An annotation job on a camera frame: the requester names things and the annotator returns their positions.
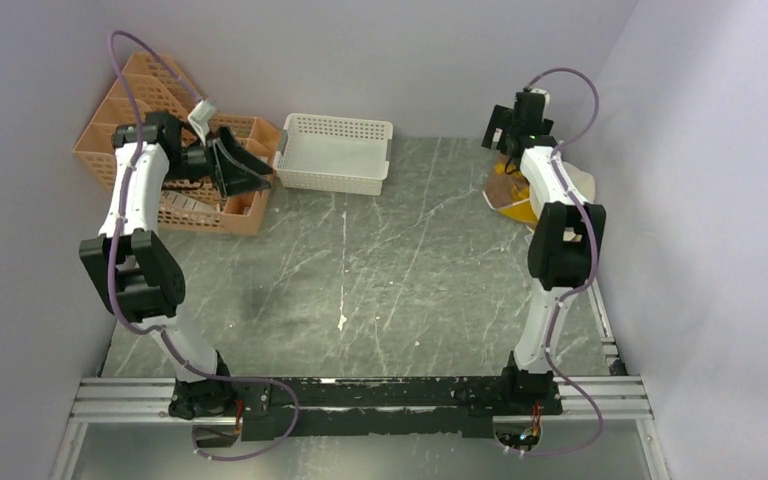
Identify orange plastic file organizer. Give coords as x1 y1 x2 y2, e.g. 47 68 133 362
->
73 52 279 236

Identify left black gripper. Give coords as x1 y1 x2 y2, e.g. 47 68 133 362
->
165 125 274 197

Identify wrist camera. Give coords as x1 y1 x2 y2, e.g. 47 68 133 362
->
523 87 551 110
187 99 217 146

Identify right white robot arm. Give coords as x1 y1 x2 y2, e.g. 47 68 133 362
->
482 88 606 414

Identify cream white towel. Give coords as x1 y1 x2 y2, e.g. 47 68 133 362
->
561 161 597 203

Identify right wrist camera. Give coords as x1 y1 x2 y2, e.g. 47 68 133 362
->
523 87 551 110

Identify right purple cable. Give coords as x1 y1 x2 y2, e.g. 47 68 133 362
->
503 66 605 458

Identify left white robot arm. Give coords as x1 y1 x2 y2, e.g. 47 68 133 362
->
79 111 273 417

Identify aluminium frame rail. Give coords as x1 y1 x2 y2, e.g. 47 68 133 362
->
52 287 670 479

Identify brown yellow towel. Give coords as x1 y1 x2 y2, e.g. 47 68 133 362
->
483 155 538 231

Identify white plastic basket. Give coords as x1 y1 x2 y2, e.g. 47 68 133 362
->
275 113 394 196

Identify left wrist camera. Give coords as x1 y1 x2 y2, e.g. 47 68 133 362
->
187 99 217 146

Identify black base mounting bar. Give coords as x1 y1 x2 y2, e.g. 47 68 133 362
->
168 374 564 443

